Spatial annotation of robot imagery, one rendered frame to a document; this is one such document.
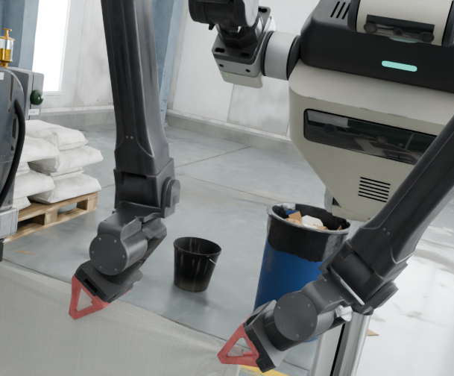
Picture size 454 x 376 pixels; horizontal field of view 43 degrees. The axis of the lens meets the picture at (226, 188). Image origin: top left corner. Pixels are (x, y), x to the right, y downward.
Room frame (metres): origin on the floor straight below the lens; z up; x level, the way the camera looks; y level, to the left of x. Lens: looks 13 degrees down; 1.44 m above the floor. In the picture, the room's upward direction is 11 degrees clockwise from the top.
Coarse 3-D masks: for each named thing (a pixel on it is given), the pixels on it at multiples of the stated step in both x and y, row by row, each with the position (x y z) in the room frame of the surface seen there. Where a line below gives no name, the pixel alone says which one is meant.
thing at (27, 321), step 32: (0, 288) 0.87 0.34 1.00; (32, 288) 0.85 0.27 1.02; (64, 288) 0.86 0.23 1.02; (0, 320) 0.87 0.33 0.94; (32, 320) 0.84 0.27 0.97; (64, 320) 0.82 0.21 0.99; (96, 320) 0.80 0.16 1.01; (128, 320) 0.79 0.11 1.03; (160, 320) 0.80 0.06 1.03; (0, 352) 0.87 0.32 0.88; (32, 352) 0.84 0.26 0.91; (64, 352) 0.82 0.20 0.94; (96, 352) 0.80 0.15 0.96; (128, 352) 0.79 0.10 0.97; (160, 352) 0.78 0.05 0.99; (192, 352) 0.77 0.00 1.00
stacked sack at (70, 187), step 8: (80, 176) 4.35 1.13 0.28; (88, 176) 4.43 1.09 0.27; (56, 184) 4.04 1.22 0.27; (64, 184) 4.08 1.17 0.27; (72, 184) 4.15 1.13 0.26; (80, 184) 4.20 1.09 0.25; (88, 184) 4.28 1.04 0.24; (96, 184) 4.37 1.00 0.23; (40, 192) 3.92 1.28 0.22; (48, 192) 3.92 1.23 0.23; (56, 192) 3.93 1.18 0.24; (64, 192) 4.01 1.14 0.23; (72, 192) 4.10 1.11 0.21; (80, 192) 4.19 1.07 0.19; (88, 192) 4.29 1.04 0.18; (40, 200) 3.91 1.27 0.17; (48, 200) 3.89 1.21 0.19; (56, 200) 3.94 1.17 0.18
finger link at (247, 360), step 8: (264, 304) 0.78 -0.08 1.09; (256, 312) 0.75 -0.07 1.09; (248, 320) 0.74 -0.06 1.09; (240, 328) 0.73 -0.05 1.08; (232, 336) 0.74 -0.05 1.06; (240, 336) 0.73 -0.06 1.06; (232, 344) 0.74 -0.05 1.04; (248, 344) 0.73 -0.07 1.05; (256, 344) 0.72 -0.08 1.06; (224, 352) 0.75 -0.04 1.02; (256, 352) 0.72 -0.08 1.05; (224, 360) 0.75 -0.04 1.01; (232, 360) 0.75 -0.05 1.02; (240, 360) 0.74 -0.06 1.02; (248, 360) 0.73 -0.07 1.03
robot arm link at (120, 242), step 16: (176, 192) 0.79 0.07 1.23; (128, 208) 0.78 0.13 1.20; (144, 208) 0.79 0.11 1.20; (112, 224) 0.72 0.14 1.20; (128, 224) 0.72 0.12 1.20; (96, 240) 0.71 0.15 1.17; (112, 240) 0.71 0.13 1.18; (128, 240) 0.72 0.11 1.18; (144, 240) 0.75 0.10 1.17; (96, 256) 0.71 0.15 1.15; (112, 256) 0.71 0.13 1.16; (128, 256) 0.70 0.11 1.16; (112, 272) 0.71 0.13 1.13
